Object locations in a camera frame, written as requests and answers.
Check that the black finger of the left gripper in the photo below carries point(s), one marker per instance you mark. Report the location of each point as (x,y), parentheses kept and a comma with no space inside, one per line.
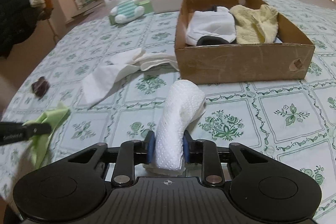
(12,132)

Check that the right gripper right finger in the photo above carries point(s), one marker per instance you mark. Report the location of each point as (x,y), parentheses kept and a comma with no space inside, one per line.
(195,151)

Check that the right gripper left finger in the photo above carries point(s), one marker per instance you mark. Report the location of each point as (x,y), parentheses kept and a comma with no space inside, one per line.
(138,151)

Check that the light green cloth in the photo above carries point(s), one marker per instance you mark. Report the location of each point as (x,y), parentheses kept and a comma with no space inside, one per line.
(39,144)

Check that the white towel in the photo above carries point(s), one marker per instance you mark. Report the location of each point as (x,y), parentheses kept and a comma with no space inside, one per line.
(178,124)

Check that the dark purple velvet scrunchie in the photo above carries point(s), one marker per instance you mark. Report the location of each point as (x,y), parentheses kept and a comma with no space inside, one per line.
(40,87)

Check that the white beige cloth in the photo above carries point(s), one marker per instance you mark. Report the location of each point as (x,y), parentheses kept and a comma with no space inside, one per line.
(99,83)

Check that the white black trimmed sock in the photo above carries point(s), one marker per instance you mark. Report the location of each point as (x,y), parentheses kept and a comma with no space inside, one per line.
(219,23)

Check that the cream fluffy cloth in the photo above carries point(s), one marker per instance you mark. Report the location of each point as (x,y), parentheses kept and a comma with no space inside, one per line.
(255,26)

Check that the brown cardboard box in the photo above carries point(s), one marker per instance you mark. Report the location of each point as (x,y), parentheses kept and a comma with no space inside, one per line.
(234,63)

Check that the black puffer jacket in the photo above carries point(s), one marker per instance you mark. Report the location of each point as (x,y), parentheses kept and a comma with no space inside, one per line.
(18,23)

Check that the brown orange jacket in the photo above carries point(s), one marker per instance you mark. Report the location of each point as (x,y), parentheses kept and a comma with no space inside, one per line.
(47,10)

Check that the small green box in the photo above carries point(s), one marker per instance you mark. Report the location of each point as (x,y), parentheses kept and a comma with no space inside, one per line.
(129,11)

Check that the white bunny plush toy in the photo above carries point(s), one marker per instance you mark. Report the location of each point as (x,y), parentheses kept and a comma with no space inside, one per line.
(123,1)

